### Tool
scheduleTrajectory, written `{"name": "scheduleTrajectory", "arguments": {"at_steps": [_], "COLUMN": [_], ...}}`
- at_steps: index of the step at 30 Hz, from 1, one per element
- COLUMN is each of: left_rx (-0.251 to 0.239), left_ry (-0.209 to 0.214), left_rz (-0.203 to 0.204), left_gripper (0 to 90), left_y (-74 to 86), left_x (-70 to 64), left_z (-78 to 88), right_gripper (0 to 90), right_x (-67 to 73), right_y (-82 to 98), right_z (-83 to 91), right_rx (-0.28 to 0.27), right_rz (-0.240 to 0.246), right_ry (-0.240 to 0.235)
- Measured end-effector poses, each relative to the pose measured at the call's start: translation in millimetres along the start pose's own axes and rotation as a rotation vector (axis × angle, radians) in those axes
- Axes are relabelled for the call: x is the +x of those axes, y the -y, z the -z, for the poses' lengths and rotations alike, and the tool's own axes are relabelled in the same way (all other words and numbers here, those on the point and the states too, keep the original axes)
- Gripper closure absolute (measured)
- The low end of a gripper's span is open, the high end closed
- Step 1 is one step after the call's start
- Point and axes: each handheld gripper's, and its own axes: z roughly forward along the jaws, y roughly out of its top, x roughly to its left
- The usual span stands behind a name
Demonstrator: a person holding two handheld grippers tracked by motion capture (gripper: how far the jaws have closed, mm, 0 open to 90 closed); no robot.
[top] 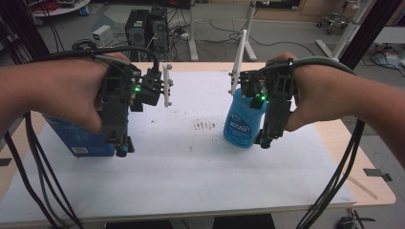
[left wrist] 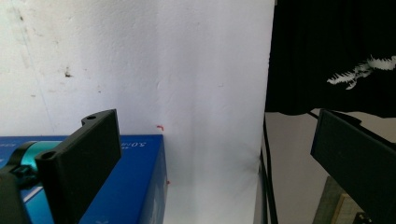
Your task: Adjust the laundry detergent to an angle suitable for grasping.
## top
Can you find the blue plastic bottle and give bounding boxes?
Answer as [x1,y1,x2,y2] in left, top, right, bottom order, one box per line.
[223,88,268,149]

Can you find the black floor cable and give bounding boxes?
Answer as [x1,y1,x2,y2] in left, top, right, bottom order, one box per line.
[203,18,317,57]

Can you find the white table leg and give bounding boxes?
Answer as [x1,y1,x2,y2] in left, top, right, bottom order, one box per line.
[242,0,258,62]
[188,0,201,62]

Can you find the blue cardboard box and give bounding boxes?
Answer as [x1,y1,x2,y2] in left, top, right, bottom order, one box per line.
[43,114,117,158]

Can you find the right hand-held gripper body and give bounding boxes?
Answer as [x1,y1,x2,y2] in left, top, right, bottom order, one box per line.
[228,29,298,141]

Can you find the office chair base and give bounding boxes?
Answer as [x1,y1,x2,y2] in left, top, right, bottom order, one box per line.
[315,10,351,35]

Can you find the black hanging cable bundle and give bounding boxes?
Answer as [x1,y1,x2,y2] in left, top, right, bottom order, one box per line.
[295,118,367,229]

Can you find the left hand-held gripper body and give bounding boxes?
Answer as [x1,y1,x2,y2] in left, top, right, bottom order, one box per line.
[98,61,175,145]

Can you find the person's right hand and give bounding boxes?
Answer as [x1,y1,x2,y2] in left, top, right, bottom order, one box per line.
[268,52,352,133]

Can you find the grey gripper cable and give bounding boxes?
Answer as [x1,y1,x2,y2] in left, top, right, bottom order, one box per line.
[288,55,357,76]
[91,53,134,68]

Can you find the black computer tower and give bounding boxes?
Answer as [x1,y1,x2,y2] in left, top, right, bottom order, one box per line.
[148,5,170,53]
[124,9,151,51]

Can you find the person's left hand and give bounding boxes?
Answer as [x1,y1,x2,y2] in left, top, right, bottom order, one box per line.
[39,52,132,135]

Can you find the dark curtain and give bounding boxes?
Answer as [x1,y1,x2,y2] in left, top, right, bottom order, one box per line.
[338,0,405,71]
[0,0,52,66]

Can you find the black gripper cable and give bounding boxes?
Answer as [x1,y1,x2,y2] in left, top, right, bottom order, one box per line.
[32,38,160,73]

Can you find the round white table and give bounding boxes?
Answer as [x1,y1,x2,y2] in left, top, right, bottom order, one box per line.
[31,0,92,18]

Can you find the black hand tool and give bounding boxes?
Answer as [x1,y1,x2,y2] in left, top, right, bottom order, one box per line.
[336,209,377,229]

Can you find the small white device box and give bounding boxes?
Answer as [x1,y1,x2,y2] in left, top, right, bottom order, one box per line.
[92,24,115,48]

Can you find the white table mat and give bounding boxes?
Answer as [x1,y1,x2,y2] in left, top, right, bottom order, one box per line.
[0,71,357,221]

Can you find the white slanted stand leg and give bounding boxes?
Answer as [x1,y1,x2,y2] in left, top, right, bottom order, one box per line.
[315,0,373,62]

